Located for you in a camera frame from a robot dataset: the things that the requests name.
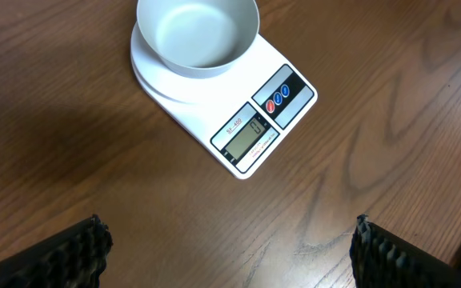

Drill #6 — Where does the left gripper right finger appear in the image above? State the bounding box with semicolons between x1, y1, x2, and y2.
350;214;461;288

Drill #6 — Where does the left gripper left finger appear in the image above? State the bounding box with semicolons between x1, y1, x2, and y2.
0;214;113;288

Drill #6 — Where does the white digital kitchen scale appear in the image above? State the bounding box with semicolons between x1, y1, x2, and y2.
130;26;318;179

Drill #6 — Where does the grey round bowl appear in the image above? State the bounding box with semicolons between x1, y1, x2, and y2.
136;0;260;78

